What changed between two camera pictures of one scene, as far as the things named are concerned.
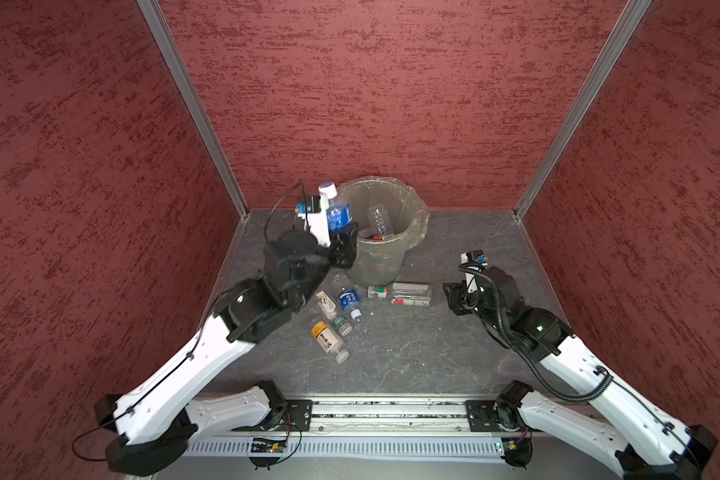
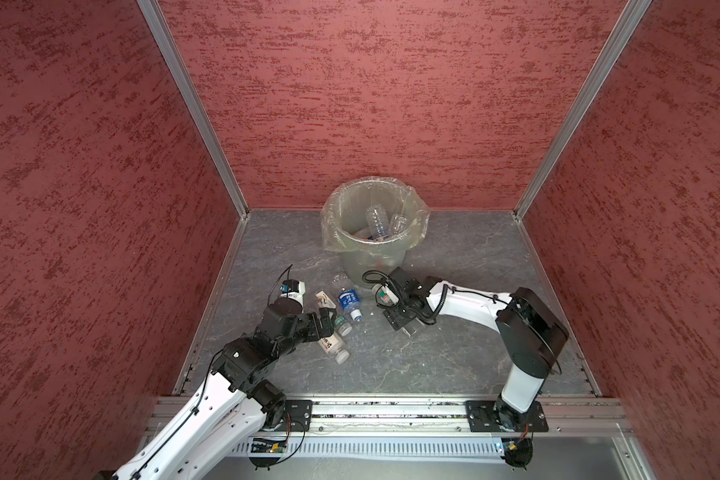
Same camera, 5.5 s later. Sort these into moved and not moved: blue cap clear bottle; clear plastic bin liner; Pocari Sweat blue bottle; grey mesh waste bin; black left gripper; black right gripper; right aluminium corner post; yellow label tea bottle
Moved: black left gripper; Pocari Sweat blue bottle; black right gripper
Not moved: right aluminium corner post; yellow label tea bottle; blue cap clear bottle; clear plastic bin liner; grey mesh waste bin
